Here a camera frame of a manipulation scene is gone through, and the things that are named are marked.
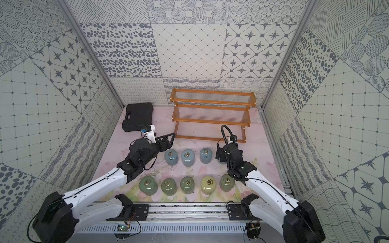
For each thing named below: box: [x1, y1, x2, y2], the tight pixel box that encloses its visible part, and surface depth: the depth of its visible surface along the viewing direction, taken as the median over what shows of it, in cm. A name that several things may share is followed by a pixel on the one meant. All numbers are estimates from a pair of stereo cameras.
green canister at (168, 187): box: [161, 177, 178, 196], surface depth 77 cm
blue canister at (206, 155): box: [199, 147, 213, 165], surface depth 90 cm
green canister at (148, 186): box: [138, 176, 159, 196], surface depth 77 cm
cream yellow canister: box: [200, 175, 217, 195], surface depth 77 cm
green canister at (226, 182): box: [219, 173, 236, 192], surface depth 78 cm
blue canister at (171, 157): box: [164, 148, 179, 167], surface depth 88 cm
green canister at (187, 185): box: [180, 176, 196, 195], surface depth 78 cm
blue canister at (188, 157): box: [181, 148, 196, 168], surface depth 88 cm
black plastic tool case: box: [121, 102, 154, 133], surface depth 113 cm
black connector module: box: [245, 222, 261, 238], surface depth 74 cm
